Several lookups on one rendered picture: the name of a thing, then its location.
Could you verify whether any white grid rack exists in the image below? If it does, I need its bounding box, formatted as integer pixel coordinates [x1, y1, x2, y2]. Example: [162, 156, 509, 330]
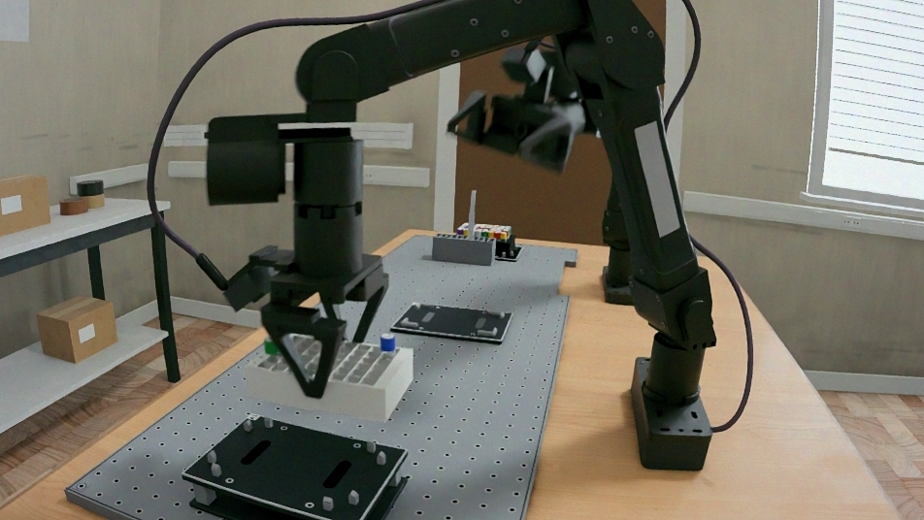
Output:
[244, 335, 413, 423]

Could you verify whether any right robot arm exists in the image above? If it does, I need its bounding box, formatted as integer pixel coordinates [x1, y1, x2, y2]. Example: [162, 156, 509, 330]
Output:
[498, 49, 633, 301]

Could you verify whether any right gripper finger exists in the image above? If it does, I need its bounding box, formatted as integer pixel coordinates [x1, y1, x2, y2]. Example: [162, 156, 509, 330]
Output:
[445, 94, 485, 148]
[516, 118, 573, 179]

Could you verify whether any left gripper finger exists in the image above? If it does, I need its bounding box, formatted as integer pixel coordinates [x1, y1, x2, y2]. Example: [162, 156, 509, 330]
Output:
[321, 282, 388, 344]
[259, 318, 347, 401]

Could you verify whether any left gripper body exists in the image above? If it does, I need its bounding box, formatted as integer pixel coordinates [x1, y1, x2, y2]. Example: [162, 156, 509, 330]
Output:
[224, 201, 388, 326]

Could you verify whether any blue-capped vial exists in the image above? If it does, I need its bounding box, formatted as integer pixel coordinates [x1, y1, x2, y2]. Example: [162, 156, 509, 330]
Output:
[379, 335, 394, 361]

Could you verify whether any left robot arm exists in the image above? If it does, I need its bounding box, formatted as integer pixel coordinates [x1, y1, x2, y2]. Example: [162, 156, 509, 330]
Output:
[204, 0, 717, 444]

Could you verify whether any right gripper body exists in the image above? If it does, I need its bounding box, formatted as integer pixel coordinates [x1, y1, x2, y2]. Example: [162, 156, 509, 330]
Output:
[478, 52, 575, 162]

